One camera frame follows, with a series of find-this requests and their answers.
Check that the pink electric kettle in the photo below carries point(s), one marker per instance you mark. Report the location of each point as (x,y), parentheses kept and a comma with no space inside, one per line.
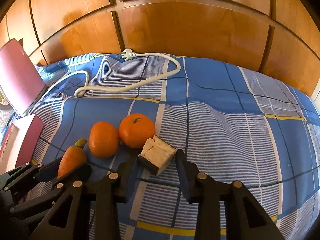
(21,84)

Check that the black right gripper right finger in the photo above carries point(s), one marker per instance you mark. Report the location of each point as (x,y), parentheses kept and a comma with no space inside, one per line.
(245,217)

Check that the patterned tissue box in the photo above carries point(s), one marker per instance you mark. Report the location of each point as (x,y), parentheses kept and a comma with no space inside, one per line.
(6,112)

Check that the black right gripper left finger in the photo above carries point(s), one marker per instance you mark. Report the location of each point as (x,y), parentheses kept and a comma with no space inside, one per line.
(69,216)

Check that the blue plaid bedsheet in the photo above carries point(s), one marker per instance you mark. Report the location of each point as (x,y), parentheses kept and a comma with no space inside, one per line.
(232,123)

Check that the orange carrot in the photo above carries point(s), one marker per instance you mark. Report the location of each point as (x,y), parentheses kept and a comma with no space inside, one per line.
(74,156)

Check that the white cut vegetable chunk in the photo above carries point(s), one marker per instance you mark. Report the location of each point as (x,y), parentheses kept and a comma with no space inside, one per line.
(156,155)

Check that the pink white tray box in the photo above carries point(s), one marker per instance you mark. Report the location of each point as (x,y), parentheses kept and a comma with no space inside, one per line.
(19,142)

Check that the orange mandarin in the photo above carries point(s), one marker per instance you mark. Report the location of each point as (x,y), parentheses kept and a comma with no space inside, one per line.
(136,129)
(103,140)

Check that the wooden headboard panels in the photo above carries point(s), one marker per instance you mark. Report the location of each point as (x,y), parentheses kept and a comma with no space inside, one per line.
(275,37)

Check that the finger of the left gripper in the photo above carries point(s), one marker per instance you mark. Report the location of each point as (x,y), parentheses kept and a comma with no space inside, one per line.
(60,185)
(22,179)

